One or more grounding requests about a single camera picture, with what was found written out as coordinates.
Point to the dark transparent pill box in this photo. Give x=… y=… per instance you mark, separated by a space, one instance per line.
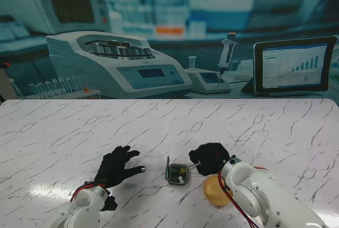
x=175 y=176

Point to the metal tweezers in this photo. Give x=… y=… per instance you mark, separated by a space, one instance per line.
x=192 y=165

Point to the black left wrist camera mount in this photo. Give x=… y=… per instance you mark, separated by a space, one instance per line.
x=110 y=203

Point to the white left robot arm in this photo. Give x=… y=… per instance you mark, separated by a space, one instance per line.
x=79 y=212

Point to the orange dish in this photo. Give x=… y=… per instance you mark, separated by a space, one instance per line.
x=260 y=168

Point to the yellow round dish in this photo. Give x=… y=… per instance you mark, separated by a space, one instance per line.
x=212 y=193

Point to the printed laboratory backdrop poster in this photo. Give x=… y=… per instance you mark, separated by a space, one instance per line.
x=169 y=27

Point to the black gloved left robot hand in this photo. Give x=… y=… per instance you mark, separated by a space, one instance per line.
x=114 y=164

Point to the dark stand with red knob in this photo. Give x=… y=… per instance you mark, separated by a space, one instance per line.
x=5 y=82

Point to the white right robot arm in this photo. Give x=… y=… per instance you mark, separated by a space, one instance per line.
x=262 y=199

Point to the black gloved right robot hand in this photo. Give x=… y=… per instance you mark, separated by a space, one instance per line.
x=212 y=159

